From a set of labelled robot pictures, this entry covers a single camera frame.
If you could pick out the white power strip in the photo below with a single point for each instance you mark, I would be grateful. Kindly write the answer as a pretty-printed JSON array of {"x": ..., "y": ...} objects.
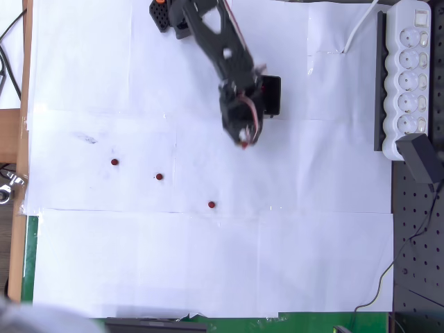
[{"x": 393, "y": 104}]

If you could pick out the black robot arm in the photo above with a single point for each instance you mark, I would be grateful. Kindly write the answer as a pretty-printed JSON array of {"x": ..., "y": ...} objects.
[{"x": 215, "y": 38}]

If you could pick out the black pegboard panel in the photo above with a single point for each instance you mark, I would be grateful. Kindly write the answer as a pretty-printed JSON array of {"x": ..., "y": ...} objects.
[{"x": 416, "y": 260}]

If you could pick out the black open box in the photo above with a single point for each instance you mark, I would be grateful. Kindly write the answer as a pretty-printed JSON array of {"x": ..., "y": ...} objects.
[{"x": 274, "y": 97}]

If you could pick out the black flat device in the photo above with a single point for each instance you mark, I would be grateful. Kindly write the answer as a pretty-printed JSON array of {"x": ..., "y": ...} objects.
[{"x": 156, "y": 326}]

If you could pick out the blurred grey rounded object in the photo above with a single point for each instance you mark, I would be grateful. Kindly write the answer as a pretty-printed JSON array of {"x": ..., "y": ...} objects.
[{"x": 34, "y": 319}]

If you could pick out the black power adapter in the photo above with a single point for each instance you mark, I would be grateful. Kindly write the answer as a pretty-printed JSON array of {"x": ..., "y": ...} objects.
[{"x": 418, "y": 157}]

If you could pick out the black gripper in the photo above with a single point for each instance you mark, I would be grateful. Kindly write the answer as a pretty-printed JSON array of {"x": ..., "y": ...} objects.
[{"x": 238, "y": 129}]

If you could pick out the white paper table cover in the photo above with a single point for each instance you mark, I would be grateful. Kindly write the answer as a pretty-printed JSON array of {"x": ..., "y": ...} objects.
[{"x": 208, "y": 260}]

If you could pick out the metal clamp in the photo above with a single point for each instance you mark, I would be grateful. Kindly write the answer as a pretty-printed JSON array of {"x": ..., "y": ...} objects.
[{"x": 7, "y": 190}]

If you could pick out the green cutting mat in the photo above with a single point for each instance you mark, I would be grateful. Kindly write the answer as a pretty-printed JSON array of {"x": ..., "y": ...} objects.
[{"x": 29, "y": 260}]

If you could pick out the small black yellow-edged object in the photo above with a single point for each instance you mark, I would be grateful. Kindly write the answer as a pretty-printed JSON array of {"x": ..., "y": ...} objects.
[{"x": 340, "y": 329}]

